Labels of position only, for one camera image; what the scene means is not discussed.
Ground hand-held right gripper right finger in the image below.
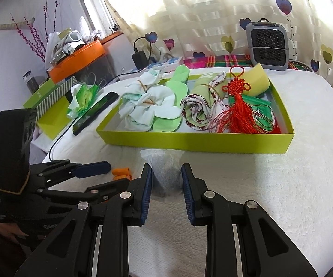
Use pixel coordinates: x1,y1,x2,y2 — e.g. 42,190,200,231
181,163,318,277

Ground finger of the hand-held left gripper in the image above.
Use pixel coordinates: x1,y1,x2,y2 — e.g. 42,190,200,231
29,160,112,184
36,178,132,205

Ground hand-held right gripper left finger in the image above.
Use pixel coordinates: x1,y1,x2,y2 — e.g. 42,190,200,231
15,163,153,277

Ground orange foam earplugs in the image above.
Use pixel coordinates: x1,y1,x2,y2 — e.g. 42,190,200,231
112,166,134,181

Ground mesh sachet bag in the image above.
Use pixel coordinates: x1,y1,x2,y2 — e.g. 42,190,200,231
140,149,186,198

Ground lime green shallow box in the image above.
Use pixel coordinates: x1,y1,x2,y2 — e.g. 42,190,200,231
96,71,295,154

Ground white socks bundle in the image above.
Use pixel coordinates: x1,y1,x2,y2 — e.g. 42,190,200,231
118,69,181,132

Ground green patterned cloth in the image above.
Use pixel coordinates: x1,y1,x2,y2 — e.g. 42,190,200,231
180,72,227,130

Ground light green cloth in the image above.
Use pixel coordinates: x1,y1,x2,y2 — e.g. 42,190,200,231
152,65,190,133

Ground green printed packet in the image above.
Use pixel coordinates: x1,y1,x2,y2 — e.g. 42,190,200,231
247,96,276,133

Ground red knot tassel ornament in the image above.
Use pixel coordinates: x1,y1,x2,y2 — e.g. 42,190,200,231
213,66,281,135

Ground yellow sponge green scrub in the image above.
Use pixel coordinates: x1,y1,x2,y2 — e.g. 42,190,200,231
243,63,271,97

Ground person's left hand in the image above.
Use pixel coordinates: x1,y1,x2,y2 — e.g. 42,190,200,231
0,219,33,247

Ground small lime green box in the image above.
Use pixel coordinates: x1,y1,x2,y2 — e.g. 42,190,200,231
36,98,72,139

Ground black phone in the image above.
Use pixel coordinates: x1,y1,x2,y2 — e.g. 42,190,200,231
72,91,120,136

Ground striped green lidded box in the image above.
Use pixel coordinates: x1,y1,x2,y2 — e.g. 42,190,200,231
23,76,77,119

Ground dark jar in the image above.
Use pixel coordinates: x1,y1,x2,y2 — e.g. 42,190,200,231
22,71,39,96

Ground green white tissue pack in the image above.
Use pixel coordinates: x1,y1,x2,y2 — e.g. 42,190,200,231
67,83,100,119

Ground orange bin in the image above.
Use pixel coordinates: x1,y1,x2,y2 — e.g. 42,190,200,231
48,40,107,84

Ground pink flower branches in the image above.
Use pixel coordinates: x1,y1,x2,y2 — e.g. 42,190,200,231
9,0,61,62

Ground black power adapter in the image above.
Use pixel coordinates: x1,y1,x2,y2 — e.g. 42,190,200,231
131,50,146,69

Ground pile of white packaging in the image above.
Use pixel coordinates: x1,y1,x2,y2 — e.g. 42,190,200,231
45,27,98,64

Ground white power strip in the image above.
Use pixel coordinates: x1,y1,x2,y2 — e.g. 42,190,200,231
142,56,184,71

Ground plaid cloth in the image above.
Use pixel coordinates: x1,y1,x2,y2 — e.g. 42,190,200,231
183,53,311,71

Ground window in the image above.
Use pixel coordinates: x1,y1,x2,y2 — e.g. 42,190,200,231
71,0,126,38

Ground small grey heater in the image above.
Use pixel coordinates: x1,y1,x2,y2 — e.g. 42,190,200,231
246,19,290,72

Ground heart print curtain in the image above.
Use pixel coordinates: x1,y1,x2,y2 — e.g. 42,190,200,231
97,0,333,107

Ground black cable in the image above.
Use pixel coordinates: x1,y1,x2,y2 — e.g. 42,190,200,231
48,127,75,162

